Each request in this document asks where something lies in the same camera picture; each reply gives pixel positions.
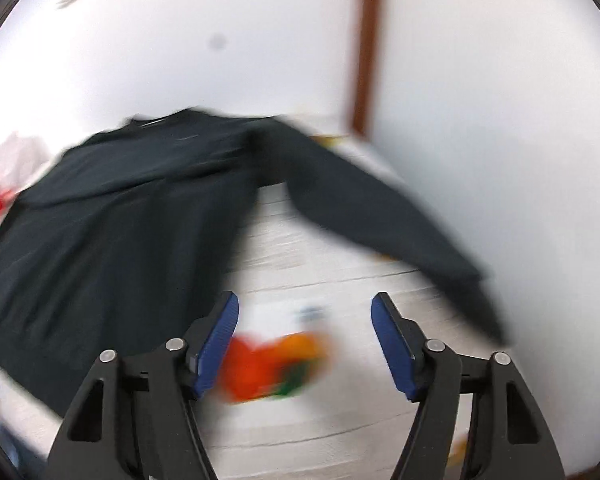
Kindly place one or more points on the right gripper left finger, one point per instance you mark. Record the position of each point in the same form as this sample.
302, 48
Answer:
134, 417

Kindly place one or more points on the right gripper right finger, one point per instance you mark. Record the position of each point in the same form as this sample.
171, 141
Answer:
508, 436

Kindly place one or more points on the black sweatshirt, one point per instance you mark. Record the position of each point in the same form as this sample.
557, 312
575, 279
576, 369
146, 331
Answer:
125, 242

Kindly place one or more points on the fruit print table cover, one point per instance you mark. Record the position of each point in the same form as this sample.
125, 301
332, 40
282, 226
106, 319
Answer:
303, 391

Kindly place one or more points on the white plastic bag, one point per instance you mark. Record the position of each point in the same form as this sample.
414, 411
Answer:
20, 161

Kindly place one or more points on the brown wooden door frame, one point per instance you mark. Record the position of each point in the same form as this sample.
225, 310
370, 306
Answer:
369, 18

